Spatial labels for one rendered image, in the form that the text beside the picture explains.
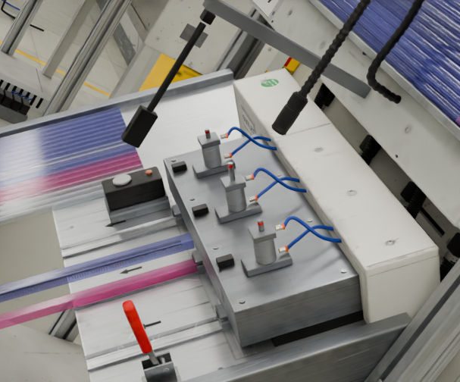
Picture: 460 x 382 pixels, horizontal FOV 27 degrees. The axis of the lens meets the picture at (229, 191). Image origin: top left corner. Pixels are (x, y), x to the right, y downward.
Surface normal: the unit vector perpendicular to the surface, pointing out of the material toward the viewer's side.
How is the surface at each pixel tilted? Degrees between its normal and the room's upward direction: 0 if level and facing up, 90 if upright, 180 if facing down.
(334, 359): 90
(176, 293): 43
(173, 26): 90
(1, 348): 0
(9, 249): 90
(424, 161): 90
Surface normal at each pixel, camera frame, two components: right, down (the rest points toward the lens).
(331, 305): 0.27, 0.48
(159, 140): -0.15, -0.83
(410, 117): -0.80, -0.37
